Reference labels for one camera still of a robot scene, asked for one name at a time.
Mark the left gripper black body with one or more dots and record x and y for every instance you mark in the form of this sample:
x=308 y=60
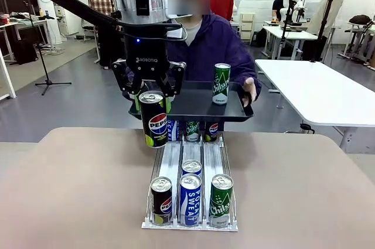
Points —
x=146 y=52

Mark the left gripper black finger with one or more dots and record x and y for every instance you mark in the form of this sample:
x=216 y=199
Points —
x=123 y=79
x=175 y=79

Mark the black plastic serving tray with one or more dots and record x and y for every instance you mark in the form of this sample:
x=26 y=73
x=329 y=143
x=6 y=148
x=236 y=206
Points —
x=199 y=105

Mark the green Chilsung Cider can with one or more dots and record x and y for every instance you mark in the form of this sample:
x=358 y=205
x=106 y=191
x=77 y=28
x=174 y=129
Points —
x=221 y=85
x=221 y=202
x=192 y=131

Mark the black Pepsi can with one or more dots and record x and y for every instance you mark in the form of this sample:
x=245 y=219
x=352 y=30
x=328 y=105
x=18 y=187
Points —
x=153 y=126
x=212 y=132
x=161 y=202

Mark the person's left forearm purple sleeve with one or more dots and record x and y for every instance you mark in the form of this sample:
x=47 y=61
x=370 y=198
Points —
x=252 y=68

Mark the person in purple jacket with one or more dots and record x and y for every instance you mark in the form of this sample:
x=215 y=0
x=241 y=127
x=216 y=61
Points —
x=216 y=52

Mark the person in black shirt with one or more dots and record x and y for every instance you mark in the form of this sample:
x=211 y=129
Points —
x=278 y=4

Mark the person in beige top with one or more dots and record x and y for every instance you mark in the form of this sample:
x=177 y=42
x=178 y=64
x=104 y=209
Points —
x=337 y=6

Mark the person's left hand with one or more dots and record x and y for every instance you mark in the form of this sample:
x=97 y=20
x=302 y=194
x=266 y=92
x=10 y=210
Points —
x=250 y=90

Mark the blue Pocari Sweat can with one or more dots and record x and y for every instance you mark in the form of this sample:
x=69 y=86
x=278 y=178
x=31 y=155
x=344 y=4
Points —
x=190 y=202
x=192 y=167
x=173 y=130

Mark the man in plaid shirt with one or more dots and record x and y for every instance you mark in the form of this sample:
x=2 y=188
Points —
x=101 y=1

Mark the black microphone stand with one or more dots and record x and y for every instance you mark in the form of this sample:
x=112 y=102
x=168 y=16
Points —
x=47 y=80

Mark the clear can dispenser rack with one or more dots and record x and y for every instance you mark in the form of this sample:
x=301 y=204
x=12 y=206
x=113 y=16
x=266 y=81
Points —
x=212 y=158

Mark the white drawer cabinet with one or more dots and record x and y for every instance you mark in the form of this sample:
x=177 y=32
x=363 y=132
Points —
x=248 y=26

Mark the white tower air conditioner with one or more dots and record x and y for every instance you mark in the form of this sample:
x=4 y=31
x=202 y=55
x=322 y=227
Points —
x=47 y=29

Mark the black bag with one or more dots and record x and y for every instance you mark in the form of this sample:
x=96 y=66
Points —
x=25 y=51
x=360 y=19

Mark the cluttered white desk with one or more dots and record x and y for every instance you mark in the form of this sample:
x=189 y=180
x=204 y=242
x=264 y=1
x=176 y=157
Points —
x=29 y=22

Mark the white desk with leg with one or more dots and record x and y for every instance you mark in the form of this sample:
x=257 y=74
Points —
x=8 y=82

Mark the white work table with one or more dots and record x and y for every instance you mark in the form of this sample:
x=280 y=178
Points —
x=293 y=34

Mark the red cup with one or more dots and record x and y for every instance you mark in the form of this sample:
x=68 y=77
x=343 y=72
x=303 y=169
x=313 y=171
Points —
x=4 y=20

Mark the large white table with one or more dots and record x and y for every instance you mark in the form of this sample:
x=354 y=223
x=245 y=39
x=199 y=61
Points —
x=316 y=90

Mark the tall black tripod stand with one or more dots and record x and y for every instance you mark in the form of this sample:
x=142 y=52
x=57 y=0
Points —
x=325 y=20

